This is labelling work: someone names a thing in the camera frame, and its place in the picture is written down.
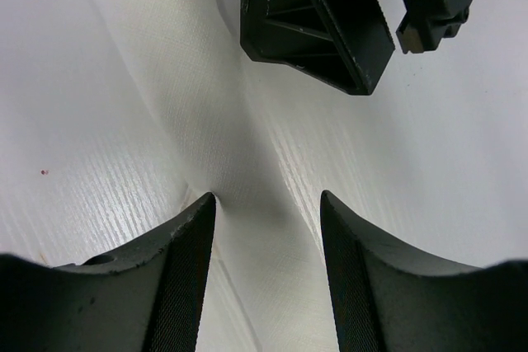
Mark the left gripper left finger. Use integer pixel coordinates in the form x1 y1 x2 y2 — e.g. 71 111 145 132
53 193 215 351

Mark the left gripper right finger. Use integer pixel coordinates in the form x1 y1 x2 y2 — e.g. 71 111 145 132
320 190 495 351

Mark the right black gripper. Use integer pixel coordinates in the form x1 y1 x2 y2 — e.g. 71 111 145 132
240 0 473 96

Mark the white cloth napkin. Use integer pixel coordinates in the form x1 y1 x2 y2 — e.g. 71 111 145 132
91 0 337 351

